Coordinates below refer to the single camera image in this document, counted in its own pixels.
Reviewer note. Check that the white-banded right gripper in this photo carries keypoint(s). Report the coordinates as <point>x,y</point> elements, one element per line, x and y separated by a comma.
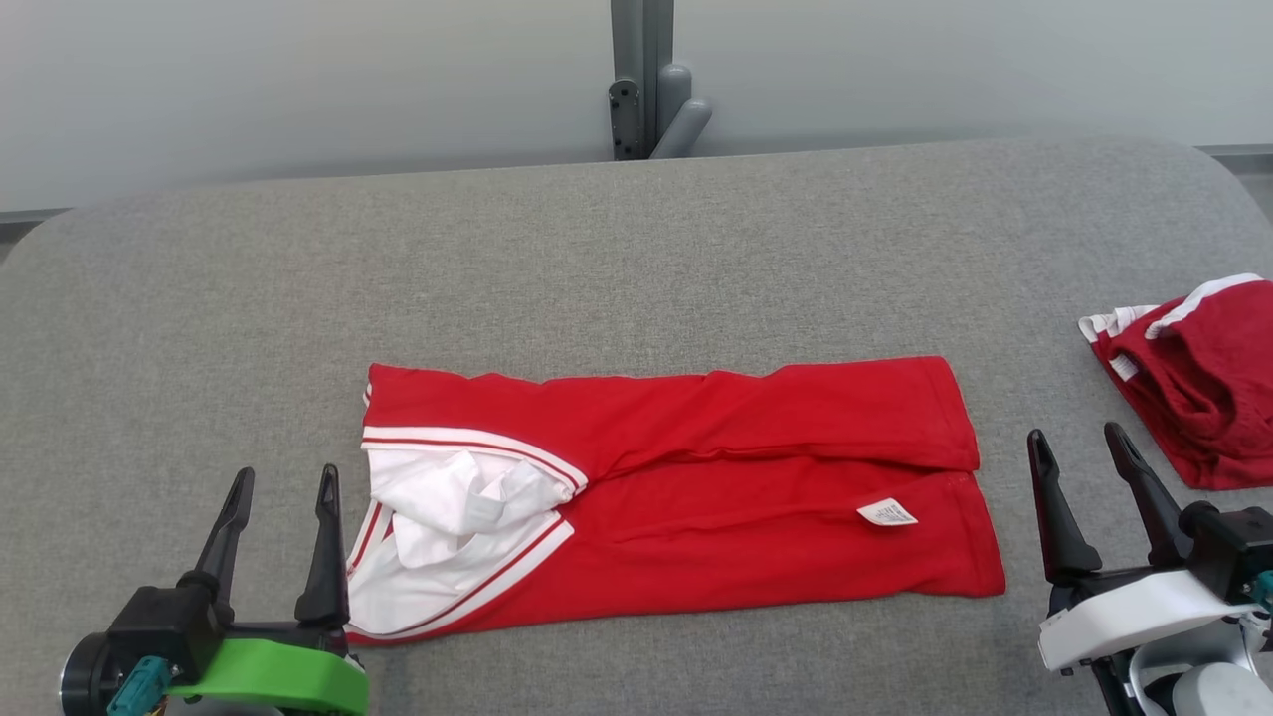
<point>1134,617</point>

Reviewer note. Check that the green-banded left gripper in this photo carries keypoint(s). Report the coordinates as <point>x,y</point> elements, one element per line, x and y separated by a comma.
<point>288,676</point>

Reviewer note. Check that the red shorts with white trim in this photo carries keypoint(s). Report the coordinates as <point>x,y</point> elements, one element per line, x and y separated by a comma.
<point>1223,398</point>

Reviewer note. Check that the red basketball jersey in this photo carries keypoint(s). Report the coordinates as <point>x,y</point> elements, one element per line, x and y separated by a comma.
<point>746,557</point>

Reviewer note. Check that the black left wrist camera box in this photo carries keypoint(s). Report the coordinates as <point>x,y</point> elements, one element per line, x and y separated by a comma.
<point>159,626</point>

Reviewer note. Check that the grey slotted metal post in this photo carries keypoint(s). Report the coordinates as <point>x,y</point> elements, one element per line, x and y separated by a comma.
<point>641,60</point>

